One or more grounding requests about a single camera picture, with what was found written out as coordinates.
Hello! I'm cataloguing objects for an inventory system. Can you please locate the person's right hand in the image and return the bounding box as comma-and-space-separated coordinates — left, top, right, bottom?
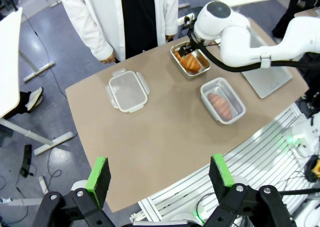
99, 53, 117, 65

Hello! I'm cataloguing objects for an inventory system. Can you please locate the long black floor cable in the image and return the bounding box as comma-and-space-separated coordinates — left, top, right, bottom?
21, 11, 79, 141

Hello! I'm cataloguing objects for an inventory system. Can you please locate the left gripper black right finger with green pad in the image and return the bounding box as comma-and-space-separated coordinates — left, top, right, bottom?
204, 153, 298, 227

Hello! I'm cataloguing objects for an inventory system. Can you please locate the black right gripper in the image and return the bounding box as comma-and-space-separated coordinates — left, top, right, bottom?
177, 29, 204, 59

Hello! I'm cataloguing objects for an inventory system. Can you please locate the person torso white lab coat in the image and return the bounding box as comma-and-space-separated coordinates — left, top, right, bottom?
56, 0, 180, 62

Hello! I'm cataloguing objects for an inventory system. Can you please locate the golden brown croissant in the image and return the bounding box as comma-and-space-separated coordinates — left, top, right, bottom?
174, 51, 202, 73
206, 92, 234, 121

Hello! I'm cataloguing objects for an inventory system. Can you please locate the clear plastic lid white rim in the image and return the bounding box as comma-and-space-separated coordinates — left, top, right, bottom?
105, 68, 151, 114
199, 77, 247, 126

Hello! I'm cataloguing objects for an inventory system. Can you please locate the seated person's leg and shoe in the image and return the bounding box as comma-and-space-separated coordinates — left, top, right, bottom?
2, 86, 45, 121

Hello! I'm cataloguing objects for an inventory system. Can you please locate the person's left forearm white sleeve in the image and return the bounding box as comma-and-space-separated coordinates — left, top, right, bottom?
155, 0, 180, 37

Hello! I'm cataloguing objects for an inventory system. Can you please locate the flat metal baking tray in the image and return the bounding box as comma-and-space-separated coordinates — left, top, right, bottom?
240, 24, 293, 99

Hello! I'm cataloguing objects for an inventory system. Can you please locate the white right robot base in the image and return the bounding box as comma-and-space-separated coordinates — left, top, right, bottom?
284, 111, 320, 161

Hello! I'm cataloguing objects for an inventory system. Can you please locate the bystander in dark clothes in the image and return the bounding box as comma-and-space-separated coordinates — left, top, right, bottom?
271, 0, 320, 39

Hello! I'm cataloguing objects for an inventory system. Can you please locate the person's right forearm white sleeve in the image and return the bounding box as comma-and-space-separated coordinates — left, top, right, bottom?
56, 0, 116, 62

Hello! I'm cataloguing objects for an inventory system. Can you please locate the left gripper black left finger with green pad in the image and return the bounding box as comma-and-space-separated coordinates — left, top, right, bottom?
34, 156, 131, 227

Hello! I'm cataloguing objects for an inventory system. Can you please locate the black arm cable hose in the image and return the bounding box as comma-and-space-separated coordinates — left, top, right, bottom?
197, 40, 320, 74

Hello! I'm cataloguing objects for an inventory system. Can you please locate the rectangular steel container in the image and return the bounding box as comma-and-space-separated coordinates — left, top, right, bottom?
201, 86, 246, 126
169, 42, 211, 81

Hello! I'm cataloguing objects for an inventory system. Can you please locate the white desk with metal legs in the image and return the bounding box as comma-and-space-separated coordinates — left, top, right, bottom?
0, 6, 79, 157

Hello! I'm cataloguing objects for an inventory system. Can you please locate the beige side table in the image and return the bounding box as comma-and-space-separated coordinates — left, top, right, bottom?
294, 7, 320, 19

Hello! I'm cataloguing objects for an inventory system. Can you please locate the black yellow round device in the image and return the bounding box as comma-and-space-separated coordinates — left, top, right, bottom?
305, 154, 320, 183

